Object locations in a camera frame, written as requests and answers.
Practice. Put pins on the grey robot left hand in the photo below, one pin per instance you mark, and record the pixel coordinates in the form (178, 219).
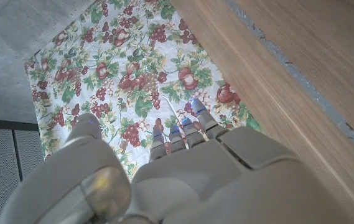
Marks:
(195, 180)

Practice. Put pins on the floral fruit print backdrop cloth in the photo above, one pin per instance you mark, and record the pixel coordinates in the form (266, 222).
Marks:
(133, 74)

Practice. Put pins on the grey tape outline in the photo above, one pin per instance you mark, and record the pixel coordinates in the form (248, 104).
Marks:
(304, 84)

